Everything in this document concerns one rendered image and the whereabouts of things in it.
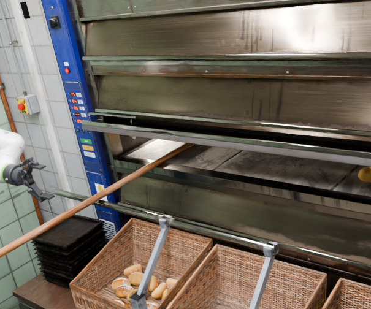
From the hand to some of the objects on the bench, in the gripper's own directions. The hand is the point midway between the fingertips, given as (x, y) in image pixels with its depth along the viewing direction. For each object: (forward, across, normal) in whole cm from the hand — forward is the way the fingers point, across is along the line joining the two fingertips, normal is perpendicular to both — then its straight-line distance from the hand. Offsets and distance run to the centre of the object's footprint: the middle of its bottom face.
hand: (46, 182), depth 221 cm
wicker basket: (+8, +76, -31) cm, 82 cm away
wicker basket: (+67, +76, -29) cm, 105 cm away
